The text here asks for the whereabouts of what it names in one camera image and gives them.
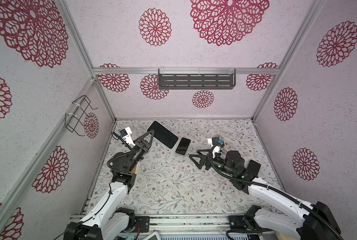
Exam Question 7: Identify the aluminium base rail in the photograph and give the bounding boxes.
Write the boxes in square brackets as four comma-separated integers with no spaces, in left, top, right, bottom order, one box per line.
[70,213,275,240]

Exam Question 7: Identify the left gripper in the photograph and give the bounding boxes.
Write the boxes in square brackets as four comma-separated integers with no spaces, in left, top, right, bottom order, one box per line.
[127,129,154,173]

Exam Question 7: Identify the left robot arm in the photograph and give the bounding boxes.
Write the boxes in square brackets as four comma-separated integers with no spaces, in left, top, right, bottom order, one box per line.
[60,129,154,240]

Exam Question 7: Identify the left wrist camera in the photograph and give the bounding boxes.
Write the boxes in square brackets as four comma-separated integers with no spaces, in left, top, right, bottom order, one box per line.
[120,127,135,148]

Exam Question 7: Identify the white wooden-top tissue box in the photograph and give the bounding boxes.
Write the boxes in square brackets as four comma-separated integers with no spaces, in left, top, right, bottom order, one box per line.
[130,161,140,175]

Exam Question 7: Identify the black phone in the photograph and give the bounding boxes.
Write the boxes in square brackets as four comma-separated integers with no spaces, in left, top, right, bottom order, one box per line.
[245,160,261,181]
[175,138,191,156]

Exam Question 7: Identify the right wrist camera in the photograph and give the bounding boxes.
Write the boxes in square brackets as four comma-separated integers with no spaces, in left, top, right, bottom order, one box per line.
[207,137,224,159]

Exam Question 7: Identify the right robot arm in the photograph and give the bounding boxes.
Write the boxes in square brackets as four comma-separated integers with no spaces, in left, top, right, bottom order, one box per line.
[189,146,342,240]

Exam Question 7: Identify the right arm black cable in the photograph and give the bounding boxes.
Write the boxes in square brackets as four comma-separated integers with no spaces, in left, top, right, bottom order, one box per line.
[209,143,344,240]

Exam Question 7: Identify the black wire wall rack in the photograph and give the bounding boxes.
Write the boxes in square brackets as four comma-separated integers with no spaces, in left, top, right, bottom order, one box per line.
[64,95,98,137]

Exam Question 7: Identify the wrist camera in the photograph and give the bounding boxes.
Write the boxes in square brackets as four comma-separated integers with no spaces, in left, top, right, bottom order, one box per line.
[207,137,224,159]
[120,127,135,148]

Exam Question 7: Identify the grey metal wall shelf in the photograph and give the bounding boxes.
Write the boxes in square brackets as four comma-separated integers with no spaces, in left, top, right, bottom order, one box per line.
[157,69,236,90]

